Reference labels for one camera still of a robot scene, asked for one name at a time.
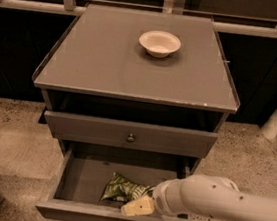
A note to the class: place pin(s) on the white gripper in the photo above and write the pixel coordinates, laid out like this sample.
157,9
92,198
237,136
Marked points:
163,196

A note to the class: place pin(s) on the green jalapeno chip bag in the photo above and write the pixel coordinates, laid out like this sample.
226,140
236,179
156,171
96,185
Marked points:
121,189

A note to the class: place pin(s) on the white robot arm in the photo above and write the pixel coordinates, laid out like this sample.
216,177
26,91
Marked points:
204,195

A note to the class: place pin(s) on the grey open middle drawer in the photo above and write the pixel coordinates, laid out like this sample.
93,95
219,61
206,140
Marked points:
76,194

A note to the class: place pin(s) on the brass top drawer knob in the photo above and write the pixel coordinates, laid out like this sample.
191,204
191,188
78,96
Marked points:
130,138

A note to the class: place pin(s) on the grey drawer cabinet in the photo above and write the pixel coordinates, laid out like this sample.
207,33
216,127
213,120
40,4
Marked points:
100,69

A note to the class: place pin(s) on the grey top drawer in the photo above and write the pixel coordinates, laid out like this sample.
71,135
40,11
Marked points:
149,137

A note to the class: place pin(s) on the white bowl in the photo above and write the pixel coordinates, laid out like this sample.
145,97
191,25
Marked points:
159,44

